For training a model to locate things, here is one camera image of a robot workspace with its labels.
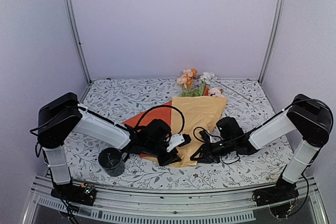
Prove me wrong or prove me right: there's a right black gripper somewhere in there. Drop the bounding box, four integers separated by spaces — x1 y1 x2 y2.
190 138 235 164

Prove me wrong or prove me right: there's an orange wrapping paper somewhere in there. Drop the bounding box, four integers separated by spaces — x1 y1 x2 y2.
123 87 209 161

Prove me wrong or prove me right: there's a pink rose fake stem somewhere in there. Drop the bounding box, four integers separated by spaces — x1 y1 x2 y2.
208 88 224 97

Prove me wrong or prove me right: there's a tan raffia ribbon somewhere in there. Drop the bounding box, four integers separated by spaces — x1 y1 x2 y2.
215 79 251 102

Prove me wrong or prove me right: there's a blue fake flower stem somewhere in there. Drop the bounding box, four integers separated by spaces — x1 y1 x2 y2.
199 72 217 85

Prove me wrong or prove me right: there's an orange fake flower stem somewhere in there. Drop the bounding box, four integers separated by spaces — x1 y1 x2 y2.
184 68 197 88

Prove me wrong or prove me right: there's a yellow wrapping paper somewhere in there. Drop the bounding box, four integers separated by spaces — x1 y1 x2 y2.
170 96 228 168

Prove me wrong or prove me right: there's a cream rose fake stem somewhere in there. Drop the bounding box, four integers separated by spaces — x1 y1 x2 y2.
176 70 187 88

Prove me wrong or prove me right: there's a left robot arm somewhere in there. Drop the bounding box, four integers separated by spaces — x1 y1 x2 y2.
29 92 181 200

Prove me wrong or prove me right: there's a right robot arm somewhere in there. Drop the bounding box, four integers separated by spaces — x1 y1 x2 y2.
190 94 334 201

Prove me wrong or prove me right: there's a green leafy fake stem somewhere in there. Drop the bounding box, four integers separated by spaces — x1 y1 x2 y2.
180 82 208 97

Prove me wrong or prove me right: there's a black mug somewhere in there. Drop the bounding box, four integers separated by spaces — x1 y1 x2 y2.
98 147 130 177

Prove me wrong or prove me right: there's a floral patterned tablecloth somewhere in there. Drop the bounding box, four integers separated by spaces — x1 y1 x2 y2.
65 79 293 190

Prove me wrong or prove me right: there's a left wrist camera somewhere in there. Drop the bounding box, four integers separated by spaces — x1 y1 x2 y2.
141 119 191 153

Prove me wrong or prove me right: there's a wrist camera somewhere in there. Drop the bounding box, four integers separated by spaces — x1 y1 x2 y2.
199 116 245 143
141 119 191 153

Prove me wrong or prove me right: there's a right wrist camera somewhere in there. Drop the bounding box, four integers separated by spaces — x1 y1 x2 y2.
199 116 245 143

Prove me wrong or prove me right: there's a black camera cable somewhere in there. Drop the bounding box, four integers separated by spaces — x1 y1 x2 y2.
135 105 186 135

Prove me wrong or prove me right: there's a front aluminium rail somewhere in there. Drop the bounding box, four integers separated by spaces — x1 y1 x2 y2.
22 174 331 224

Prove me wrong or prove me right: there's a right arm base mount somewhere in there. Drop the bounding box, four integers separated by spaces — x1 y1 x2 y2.
251 174 309 220

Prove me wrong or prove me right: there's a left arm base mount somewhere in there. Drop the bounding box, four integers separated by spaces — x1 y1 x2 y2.
51 181 97 206

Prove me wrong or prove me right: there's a right metal frame post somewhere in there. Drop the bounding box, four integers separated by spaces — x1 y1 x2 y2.
258 0 285 86

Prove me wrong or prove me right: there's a metal frame post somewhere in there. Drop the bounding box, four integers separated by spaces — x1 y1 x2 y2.
258 0 285 86
64 0 92 85

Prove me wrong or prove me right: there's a left metal frame post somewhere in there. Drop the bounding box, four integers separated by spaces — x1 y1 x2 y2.
64 0 92 85

